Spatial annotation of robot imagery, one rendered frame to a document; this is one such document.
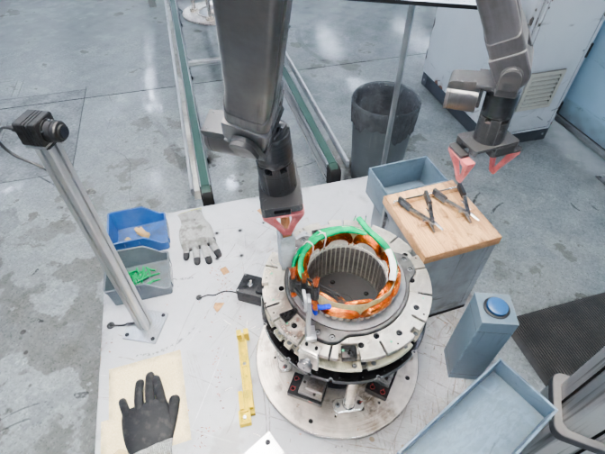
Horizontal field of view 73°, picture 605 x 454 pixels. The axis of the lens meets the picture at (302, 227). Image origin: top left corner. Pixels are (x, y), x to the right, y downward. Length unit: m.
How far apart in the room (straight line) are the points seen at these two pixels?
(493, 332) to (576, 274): 1.70
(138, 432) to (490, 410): 0.70
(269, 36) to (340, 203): 1.08
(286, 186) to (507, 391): 0.52
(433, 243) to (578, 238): 1.91
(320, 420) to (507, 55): 0.78
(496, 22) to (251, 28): 0.50
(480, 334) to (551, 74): 2.36
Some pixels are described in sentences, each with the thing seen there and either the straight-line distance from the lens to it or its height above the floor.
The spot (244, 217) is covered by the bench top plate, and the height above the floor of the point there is 0.78.
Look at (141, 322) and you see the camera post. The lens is 1.12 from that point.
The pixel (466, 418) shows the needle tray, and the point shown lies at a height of 1.03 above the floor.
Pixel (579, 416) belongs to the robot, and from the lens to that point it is 0.94.
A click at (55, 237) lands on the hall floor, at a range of 2.71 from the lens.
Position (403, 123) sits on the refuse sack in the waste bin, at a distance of 2.33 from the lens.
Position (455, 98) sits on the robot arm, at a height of 1.34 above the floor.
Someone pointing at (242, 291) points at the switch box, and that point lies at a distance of 1.11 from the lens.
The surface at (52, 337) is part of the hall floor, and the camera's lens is 2.28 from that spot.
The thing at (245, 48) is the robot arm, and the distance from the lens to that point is 0.37.
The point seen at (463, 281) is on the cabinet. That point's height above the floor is 0.91.
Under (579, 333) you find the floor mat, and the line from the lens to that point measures 2.34.
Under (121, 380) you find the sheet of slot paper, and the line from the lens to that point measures 1.12.
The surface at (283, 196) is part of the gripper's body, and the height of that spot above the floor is 1.30.
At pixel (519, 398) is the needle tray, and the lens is 0.84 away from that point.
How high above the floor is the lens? 1.73
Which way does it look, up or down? 47 degrees down
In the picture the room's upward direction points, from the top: straight up
